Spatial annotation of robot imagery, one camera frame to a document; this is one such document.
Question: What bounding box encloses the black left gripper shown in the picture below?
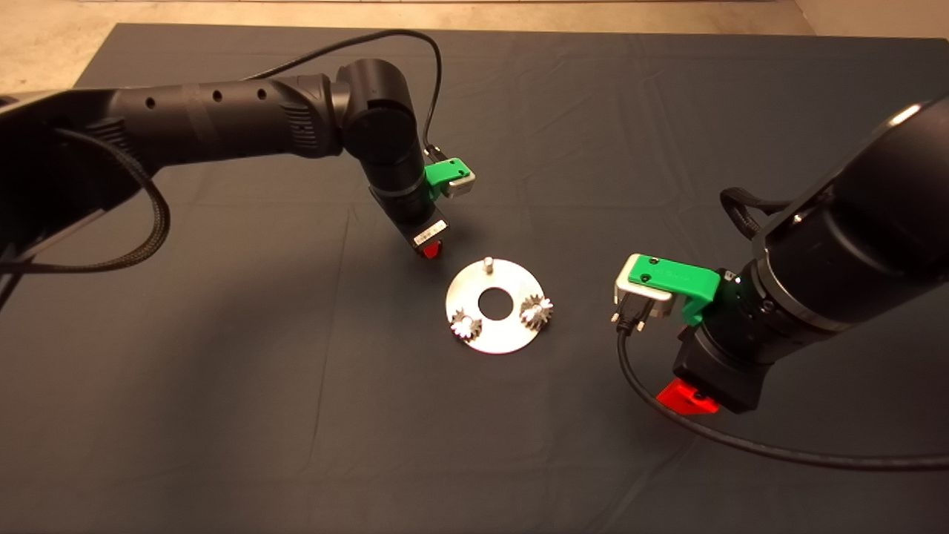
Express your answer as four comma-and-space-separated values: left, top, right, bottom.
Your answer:
397, 208, 450, 260

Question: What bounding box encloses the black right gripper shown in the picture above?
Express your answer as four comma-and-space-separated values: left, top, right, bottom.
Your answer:
656, 326, 768, 415

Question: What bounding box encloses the small steel planetary gear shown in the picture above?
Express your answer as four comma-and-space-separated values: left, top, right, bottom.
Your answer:
519, 294, 555, 329
450, 310, 483, 342

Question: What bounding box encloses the round metal carrier plate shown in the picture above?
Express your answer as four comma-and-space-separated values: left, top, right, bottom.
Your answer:
446, 257, 546, 355

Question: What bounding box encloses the dark grey table cloth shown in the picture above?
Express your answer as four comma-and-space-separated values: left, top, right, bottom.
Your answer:
0, 22, 949, 534

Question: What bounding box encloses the green left camera mount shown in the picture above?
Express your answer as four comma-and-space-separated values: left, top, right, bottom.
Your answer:
425, 158, 472, 201

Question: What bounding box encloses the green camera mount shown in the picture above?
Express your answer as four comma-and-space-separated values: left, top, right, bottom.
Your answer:
626, 254, 721, 327
425, 158, 472, 201

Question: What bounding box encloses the silver right camera box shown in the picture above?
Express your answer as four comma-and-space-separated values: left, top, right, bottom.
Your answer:
614, 254, 674, 321

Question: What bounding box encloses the green right camera mount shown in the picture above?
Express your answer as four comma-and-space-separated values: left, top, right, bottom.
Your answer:
626, 254, 721, 327

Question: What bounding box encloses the black left camera cable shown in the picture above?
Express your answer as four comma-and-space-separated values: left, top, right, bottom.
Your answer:
245, 30, 443, 160

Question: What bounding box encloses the braided black left arm cable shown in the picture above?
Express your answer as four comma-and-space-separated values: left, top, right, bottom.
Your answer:
0, 130, 171, 274

